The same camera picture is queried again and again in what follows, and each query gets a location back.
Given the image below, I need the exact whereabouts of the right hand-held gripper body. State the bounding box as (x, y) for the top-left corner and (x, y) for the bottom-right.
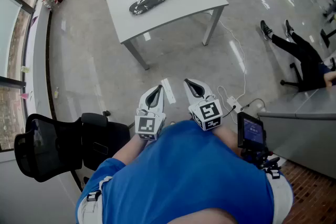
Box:
(188, 98), (224, 131)

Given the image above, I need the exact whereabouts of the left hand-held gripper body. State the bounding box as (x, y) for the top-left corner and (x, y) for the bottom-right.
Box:
(134, 106), (166, 141)

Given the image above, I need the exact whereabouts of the person's right forearm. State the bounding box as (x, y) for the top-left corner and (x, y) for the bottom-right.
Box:
(212, 125), (244, 157)

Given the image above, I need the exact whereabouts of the person's left forearm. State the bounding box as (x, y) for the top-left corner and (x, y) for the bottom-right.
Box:
(112, 133), (158, 166)

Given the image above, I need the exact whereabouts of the white power strip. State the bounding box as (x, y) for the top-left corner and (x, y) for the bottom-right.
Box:
(227, 96), (243, 113)

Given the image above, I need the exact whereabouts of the black monitor screen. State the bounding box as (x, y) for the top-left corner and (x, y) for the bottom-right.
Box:
(237, 112), (266, 152)

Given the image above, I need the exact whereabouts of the person's blue shirt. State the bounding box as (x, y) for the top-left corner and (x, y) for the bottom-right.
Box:
(75, 120), (275, 224)

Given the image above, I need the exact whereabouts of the black swivel chair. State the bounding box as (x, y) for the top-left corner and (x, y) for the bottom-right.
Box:
(280, 61), (310, 92)

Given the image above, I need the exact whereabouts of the grey desk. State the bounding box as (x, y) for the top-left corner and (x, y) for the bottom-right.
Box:
(257, 85), (336, 179)

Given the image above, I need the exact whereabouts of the black mesh office chair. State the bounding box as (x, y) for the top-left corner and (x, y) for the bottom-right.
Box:
(14, 110), (131, 183)

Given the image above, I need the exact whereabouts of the cluster of plastic bottles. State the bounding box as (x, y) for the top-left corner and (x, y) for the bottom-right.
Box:
(44, 0), (64, 10)

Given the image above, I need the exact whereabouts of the white cable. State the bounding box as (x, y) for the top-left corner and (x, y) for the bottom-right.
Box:
(209, 12), (247, 124)

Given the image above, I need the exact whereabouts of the white harness shoulder strap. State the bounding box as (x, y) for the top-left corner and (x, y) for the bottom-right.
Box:
(265, 169), (294, 224)
(77, 176), (113, 224)

